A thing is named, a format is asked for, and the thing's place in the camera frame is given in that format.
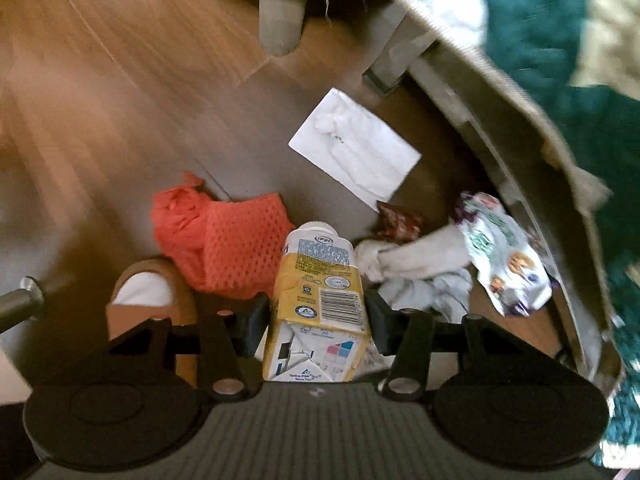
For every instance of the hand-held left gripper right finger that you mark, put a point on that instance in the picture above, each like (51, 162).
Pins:
(380, 322)

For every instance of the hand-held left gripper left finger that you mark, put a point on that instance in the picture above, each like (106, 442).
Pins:
(252, 325)

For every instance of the white tissue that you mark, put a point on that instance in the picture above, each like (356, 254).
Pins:
(415, 262)

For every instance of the yellow drink carton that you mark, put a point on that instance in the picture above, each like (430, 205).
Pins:
(320, 280)

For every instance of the orange mesh bag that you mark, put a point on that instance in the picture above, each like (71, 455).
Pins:
(225, 240)

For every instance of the colourful printed wrapper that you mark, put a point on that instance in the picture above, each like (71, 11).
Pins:
(500, 255)

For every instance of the brown slipper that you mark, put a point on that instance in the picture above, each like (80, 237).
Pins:
(182, 285)

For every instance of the brown snack wrapper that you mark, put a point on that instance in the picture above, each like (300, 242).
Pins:
(397, 222)

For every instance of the white paper sheet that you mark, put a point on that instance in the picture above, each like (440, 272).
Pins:
(360, 145)

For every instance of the grey metal tube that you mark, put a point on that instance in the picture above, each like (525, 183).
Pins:
(22, 302)

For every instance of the grey furniture leg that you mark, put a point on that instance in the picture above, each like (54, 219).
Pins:
(281, 17)
(392, 55)

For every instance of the teal patchwork quilt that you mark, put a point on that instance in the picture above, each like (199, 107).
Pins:
(545, 35)

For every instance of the beige bed frame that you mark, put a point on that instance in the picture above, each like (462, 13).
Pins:
(505, 110)

